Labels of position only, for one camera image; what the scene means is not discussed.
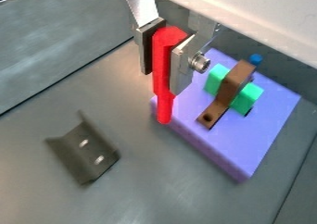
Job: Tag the red peg object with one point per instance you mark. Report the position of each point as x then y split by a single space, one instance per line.
165 39

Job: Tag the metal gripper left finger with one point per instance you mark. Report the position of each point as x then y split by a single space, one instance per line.
146 24

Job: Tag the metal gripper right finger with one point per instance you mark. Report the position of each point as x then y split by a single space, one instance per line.
187 55

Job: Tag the brown bracket with hole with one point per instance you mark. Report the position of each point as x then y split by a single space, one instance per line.
234 81

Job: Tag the green block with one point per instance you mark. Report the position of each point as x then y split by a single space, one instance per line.
248 95

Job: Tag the purple base board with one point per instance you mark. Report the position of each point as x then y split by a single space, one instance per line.
238 141

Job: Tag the blue peg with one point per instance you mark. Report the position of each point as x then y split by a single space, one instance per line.
256 59

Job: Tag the black angle bracket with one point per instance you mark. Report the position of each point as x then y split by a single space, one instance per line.
86 151

